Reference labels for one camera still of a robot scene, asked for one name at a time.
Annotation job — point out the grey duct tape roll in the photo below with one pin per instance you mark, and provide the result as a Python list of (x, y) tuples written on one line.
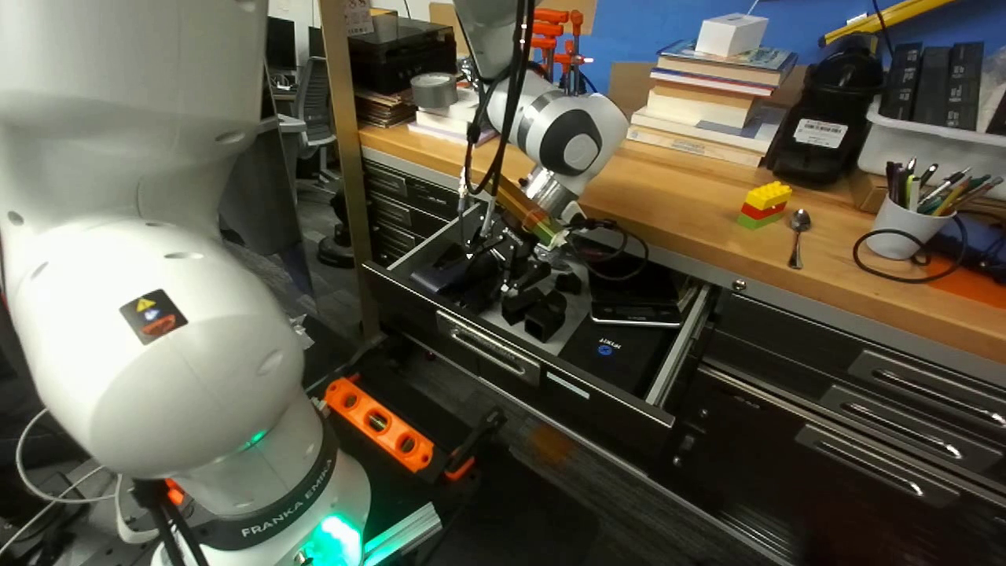
[(433, 89)]

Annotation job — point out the black label printer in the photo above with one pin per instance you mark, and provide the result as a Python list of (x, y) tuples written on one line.
[(826, 130)]

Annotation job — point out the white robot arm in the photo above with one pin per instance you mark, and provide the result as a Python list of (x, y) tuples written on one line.
[(147, 335)]

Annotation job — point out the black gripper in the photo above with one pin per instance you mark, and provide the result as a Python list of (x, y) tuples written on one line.
[(515, 250)]

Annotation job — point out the black angled part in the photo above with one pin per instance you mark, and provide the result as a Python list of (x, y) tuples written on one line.
[(518, 306)]

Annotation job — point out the white small box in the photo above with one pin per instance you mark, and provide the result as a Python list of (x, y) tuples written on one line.
[(732, 35)]

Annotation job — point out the small black clip part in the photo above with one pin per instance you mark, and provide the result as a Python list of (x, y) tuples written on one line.
[(569, 283)]

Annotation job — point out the orange handled tool set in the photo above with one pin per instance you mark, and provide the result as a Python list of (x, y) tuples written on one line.
[(556, 38)]

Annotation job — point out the gold wrist camera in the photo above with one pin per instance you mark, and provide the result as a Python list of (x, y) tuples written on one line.
[(527, 215)]

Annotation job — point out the metal drawer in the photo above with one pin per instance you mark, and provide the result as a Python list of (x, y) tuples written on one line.
[(469, 331)]

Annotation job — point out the black box blue logo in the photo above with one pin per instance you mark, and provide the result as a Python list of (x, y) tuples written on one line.
[(624, 356)]

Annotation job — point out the white pen cup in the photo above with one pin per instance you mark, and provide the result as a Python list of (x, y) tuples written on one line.
[(900, 230)]

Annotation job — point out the black tablet in drawer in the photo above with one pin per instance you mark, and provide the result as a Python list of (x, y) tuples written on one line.
[(634, 292)]

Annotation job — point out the black device box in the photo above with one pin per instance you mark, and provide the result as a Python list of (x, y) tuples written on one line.
[(395, 50)]

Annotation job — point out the yellow ruler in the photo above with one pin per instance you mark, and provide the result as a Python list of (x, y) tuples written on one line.
[(877, 21)]

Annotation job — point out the colourful toy brick stack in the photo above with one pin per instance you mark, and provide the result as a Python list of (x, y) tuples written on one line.
[(764, 203)]

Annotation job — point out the orange spirit level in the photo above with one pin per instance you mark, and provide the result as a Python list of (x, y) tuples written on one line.
[(385, 428)]

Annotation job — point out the black cube block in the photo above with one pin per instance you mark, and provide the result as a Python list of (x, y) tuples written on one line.
[(546, 317)]

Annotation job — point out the dark blue flashlight case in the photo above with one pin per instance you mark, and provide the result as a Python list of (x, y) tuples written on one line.
[(452, 273)]

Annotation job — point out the white plastic bin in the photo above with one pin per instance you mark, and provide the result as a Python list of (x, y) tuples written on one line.
[(932, 110)]

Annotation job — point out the stack of books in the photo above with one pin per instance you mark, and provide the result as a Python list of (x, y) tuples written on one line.
[(716, 104)]

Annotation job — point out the metal spoon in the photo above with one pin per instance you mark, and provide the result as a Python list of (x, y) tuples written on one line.
[(800, 224)]

